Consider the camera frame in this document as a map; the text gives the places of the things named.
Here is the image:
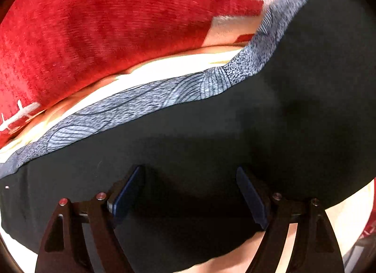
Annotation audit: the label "black pants with grey trim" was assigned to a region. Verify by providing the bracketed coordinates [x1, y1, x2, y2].
[1, 0, 375, 272]

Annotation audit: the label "peach seat cloth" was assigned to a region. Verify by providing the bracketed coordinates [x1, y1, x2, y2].
[0, 14, 376, 273]

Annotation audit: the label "red sofa cover with characters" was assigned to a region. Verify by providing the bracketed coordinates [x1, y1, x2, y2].
[0, 0, 376, 241]

